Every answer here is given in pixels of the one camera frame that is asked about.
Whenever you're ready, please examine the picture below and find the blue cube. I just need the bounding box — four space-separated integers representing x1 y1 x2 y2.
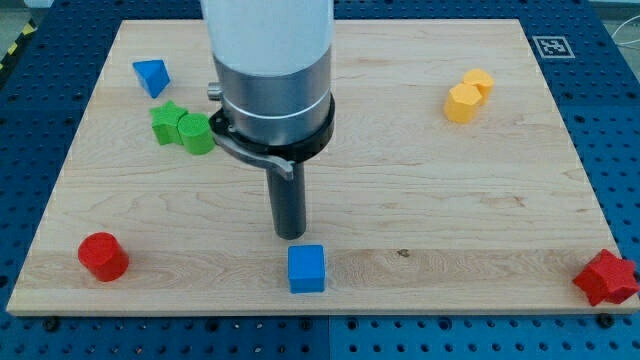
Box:
287 245 326 293

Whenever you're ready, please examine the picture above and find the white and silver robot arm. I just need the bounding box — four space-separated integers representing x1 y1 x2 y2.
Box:
201 0 334 180

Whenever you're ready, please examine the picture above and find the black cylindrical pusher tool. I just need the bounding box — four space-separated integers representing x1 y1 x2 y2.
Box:
266 163 306 240

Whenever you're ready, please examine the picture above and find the wooden board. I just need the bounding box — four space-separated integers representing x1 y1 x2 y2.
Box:
7 20 616 316

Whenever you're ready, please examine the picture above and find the green cylinder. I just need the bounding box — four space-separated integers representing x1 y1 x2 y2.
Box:
177 113 215 155

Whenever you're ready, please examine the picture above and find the yellow hexagon block front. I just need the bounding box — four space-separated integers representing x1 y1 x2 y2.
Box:
443 83 483 124

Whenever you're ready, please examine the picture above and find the yellow hexagon block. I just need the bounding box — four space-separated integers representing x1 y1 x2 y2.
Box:
462 68 495 105
443 83 483 124

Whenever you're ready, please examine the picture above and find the green star block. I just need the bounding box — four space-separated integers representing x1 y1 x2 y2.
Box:
149 100 188 145

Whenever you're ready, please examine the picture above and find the yellow hexagon block rear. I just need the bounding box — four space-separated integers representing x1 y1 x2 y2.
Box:
462 68 495 105

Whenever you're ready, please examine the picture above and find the blue triangular prism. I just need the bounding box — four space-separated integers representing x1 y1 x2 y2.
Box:
132 59 170 98

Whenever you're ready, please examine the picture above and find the red cylinder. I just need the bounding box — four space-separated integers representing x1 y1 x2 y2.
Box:
77 232 129 282

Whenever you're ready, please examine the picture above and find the fiducial marker tag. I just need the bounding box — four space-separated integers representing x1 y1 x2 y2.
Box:
532 35 575 59

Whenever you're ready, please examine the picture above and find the red star block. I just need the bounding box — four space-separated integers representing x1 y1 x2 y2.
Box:
572 249 639 306

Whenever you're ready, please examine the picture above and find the white cable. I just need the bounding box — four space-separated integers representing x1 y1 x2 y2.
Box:
610 14 640 49

